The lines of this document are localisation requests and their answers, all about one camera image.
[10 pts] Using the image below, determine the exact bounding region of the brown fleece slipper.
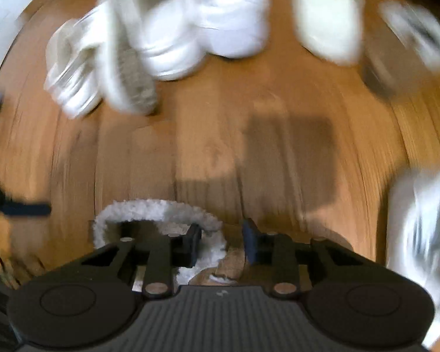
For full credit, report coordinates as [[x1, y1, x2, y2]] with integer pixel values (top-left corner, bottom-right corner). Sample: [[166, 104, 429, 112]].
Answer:
[[92, 198, 353, 288], [361, 1, 440, 99]]

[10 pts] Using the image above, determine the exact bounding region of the white velcro sneaker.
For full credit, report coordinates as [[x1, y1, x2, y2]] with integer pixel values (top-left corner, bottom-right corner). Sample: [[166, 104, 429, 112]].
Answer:
[[193, 0, 269, 59], [386, 170, 440, 348]]

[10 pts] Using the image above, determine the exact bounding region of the white clog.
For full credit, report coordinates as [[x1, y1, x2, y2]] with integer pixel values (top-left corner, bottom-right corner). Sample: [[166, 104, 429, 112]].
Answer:
[[44, 7, 101, 119], [118, 0, 206, 81]]

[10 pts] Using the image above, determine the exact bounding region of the cream slide sandal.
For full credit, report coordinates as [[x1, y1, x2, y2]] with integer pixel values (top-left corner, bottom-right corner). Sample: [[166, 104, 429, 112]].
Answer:
[[291, 0, 365, 66], [95, 0, 159, 115]]

